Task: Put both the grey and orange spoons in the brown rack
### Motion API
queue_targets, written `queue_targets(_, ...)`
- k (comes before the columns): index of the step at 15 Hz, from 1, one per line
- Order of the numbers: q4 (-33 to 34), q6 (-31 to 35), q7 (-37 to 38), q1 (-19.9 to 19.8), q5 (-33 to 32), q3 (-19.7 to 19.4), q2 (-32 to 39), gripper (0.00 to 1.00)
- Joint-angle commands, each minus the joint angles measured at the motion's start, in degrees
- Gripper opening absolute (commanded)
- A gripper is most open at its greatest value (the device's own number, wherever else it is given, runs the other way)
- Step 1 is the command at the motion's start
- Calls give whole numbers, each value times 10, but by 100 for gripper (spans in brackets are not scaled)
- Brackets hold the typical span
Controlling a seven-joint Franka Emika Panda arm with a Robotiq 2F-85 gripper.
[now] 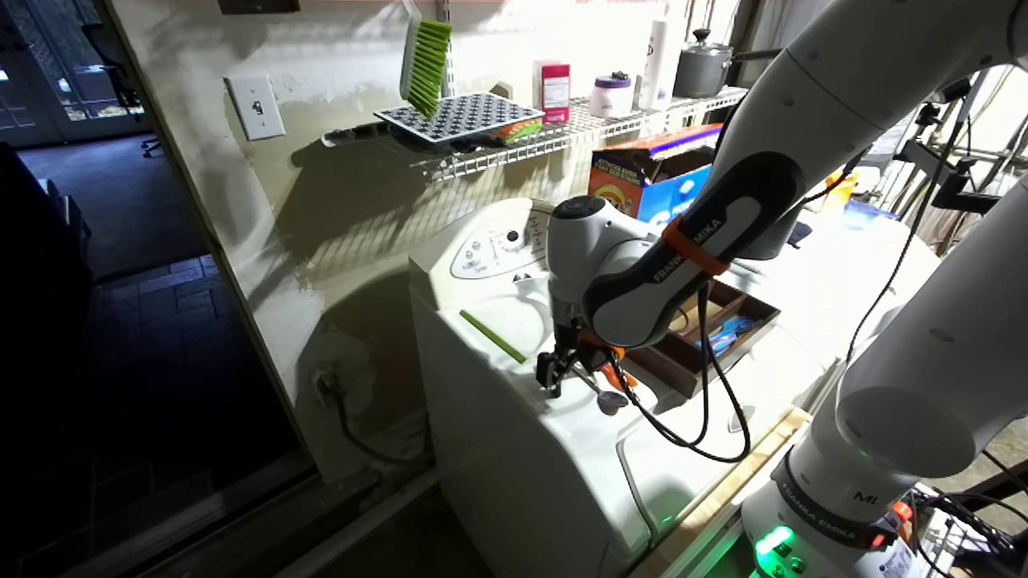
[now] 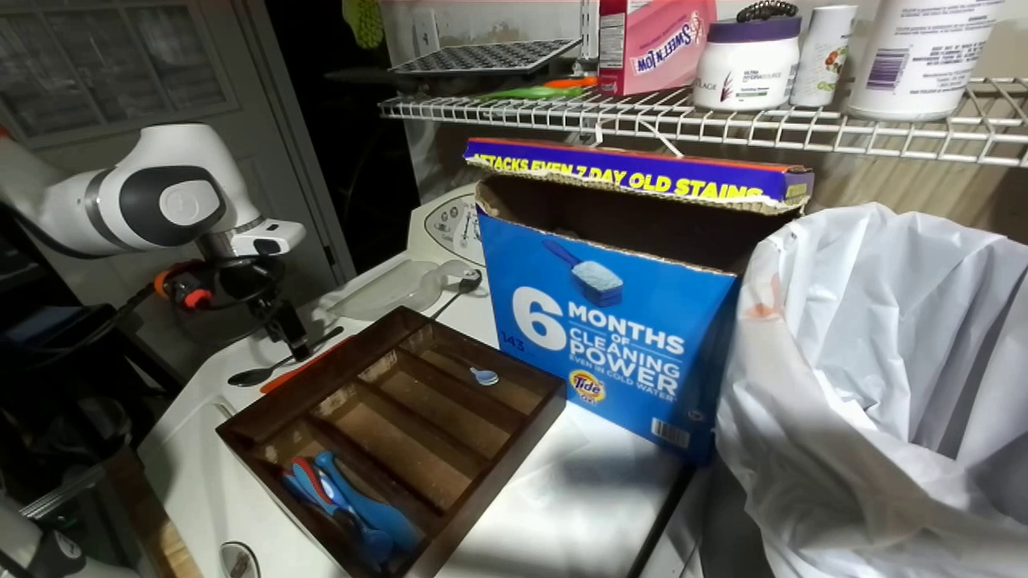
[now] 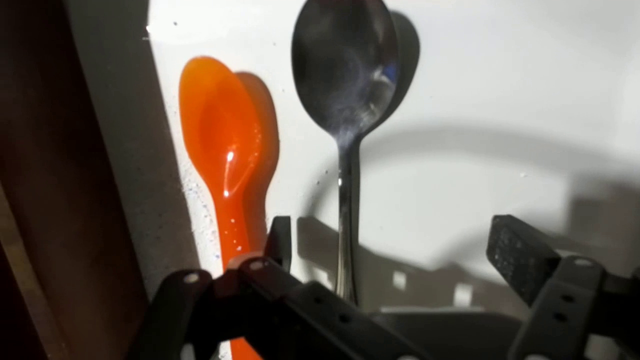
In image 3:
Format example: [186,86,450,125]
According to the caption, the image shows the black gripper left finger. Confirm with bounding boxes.
[125,213,428,360]

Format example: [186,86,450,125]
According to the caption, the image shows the white washing machine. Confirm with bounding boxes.
[66,0,640,360]

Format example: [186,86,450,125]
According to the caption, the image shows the grey metal spoon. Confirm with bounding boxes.
[289,0,401,308]

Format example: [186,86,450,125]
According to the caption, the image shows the orange plastic spoon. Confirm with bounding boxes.
[177,53,281,360]

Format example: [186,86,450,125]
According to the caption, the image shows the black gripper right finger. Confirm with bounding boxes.
[486,213,640,360]

